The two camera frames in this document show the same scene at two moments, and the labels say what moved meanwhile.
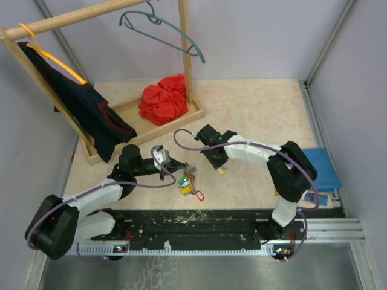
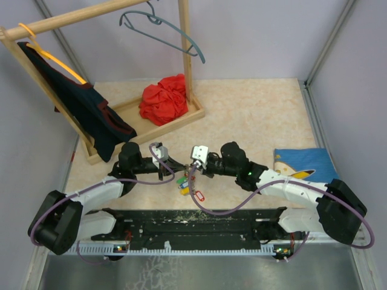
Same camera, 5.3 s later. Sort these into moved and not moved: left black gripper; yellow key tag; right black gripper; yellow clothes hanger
Moved: right black gripper
Not moved: yellow clothes hanger; yellow key tag; left black gripper
